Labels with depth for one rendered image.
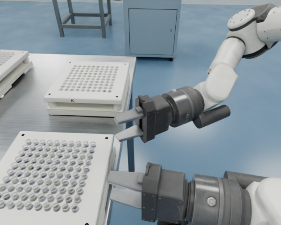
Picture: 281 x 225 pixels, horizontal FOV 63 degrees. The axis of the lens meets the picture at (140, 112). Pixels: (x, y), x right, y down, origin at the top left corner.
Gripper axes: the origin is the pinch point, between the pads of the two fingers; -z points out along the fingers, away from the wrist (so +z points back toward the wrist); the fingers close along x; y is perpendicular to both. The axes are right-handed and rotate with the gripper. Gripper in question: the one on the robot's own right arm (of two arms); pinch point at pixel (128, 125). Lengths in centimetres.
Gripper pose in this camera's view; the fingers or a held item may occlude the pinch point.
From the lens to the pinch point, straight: 51.7
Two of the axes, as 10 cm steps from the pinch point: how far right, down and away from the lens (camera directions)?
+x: 0.0, 7.7, 6.4
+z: 8.8, -3.1, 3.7
